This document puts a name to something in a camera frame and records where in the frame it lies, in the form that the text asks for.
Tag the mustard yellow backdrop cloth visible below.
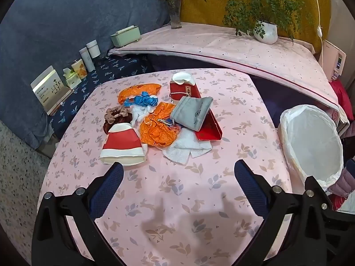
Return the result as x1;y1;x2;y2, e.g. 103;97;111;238
179;0;332;53

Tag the white tissue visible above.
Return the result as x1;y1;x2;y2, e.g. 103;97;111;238
162;127;213;164

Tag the glass vase with pink flowers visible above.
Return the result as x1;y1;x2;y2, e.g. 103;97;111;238
155;0;187;29

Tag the pale green tissue box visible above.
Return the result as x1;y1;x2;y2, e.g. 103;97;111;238
110;25;142;47

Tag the small orange plastic bag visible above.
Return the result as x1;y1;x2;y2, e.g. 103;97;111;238
118;83;162;104

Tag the tall white bottle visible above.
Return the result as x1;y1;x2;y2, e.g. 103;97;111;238
79;47;95;72

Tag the green tissue packet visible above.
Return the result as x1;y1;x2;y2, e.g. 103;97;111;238
62;68;82;89

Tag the white sock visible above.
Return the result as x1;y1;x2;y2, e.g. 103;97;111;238
130;104;158;125

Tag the red cloth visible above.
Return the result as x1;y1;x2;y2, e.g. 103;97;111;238
330;79;354;114

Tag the green plant in white pot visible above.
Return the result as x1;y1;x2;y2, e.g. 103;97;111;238
202;0;315;45

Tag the yellow orange printed can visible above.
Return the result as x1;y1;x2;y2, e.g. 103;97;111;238
71;58;88;78

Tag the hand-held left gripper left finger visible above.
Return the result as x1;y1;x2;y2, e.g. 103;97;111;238
31;162;124;266

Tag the short white lidded bottle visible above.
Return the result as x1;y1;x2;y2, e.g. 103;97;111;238
86;40;101;59

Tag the pink quilt with red piping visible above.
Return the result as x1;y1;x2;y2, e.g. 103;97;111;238
108;22;350;125

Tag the white gold card box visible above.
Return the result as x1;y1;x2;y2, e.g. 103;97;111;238
30;66;73;115

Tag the brown scrunchie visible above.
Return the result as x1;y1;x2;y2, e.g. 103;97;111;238
105;106;131;124

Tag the mauve quilted garment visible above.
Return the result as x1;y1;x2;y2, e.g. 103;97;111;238
329;158;355;200

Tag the navy floral cloth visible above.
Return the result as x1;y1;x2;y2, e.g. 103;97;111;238
47;54;153;142

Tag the pink rabbit print tablecloth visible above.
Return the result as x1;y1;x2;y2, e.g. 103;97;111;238
36;68;294;266

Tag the red paper tray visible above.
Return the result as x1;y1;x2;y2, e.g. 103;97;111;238
194;107;223;142

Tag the bin with white liner bag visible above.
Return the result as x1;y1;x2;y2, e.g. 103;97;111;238
280;104;344;192

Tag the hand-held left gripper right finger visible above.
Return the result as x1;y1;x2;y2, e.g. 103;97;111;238
234;160;337;266

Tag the blue grey backdrop cloth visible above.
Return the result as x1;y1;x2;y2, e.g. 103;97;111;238
0;0;181;156

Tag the white cable with switch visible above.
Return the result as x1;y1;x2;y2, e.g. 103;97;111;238
310;0;324;60

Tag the blue ribbon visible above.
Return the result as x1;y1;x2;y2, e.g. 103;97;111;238
124;91;158;108

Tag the large orange plastic bag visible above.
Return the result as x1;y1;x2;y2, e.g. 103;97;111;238
139;102;182;148

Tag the grey drawstring pouch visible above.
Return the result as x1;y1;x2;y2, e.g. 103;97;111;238
170;96;214;131

